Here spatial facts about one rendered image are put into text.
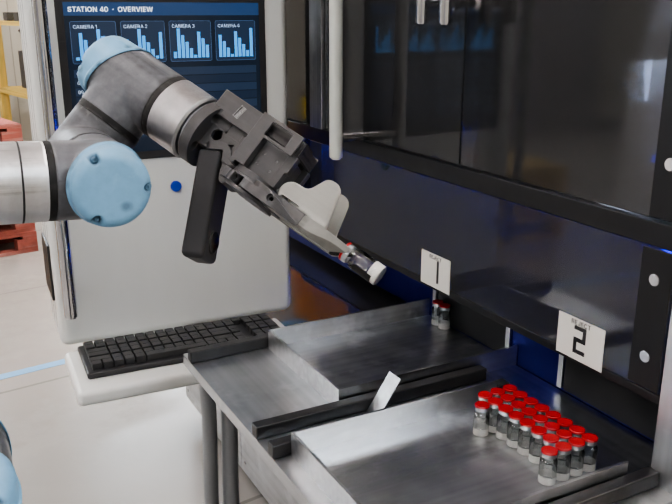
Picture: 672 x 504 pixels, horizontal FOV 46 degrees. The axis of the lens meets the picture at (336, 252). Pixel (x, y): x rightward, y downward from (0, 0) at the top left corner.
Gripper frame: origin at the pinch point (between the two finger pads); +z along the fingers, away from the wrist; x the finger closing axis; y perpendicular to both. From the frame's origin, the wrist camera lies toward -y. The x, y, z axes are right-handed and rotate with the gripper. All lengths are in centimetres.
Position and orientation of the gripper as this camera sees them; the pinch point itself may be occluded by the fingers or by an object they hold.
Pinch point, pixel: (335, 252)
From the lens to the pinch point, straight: 79.4
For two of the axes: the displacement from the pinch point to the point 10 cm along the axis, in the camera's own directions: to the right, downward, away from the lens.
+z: 7.8, 5.6, -2.7
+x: 1.8, 2.1, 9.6
